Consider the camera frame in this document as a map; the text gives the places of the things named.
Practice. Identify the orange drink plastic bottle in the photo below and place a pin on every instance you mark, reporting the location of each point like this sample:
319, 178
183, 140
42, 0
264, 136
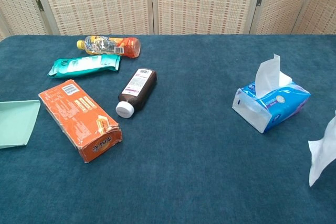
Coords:
126, 47

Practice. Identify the blue tissue pack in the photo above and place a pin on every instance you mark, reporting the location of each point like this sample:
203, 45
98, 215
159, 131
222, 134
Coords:
283, 103

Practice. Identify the teal wet wipes pack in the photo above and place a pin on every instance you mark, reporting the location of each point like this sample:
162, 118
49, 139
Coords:
78, 66

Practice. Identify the mint green plastic dustpan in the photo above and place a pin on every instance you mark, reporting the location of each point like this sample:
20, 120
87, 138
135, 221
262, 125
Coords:
15, 121

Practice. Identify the blue felt table cloth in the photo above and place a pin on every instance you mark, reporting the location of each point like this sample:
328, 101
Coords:
183, 169

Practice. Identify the white tissue sheet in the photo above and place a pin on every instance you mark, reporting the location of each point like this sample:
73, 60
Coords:
267, 74
323, 150

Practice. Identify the orange cardboard box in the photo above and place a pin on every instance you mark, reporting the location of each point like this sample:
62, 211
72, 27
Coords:
78, 119

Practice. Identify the brown medicine bottle white cap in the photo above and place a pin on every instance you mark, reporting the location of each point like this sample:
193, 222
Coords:
139, 93

